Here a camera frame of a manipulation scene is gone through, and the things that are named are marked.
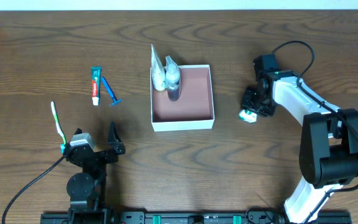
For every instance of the green Dettol soap bar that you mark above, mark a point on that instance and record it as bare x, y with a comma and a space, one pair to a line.
248, 116

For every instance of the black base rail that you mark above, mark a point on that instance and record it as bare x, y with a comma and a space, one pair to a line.
250, 217

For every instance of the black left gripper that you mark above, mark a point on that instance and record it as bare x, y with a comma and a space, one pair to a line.
95, 155

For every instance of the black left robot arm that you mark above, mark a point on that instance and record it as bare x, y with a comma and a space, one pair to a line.
87, 189

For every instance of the Colgate toothpaste tube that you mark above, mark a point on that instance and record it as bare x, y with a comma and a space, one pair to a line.
96, 76

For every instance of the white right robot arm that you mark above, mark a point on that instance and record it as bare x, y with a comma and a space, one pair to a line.
328, 155

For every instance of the green white toothbrush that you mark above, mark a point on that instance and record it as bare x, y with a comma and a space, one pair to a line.
58, 127

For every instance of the white cardboard box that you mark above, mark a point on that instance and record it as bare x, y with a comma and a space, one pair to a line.
195, 107

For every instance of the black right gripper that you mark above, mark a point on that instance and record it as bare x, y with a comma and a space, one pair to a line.
257, 104

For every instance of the clear pump bottle purple liquid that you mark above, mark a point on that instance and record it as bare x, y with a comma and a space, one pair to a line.
172, 79

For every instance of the white speckled cream tube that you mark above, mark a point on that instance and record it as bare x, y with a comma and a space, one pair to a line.
157, 71

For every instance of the blue disposable razor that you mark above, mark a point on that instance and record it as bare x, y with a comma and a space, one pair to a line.
109, 90

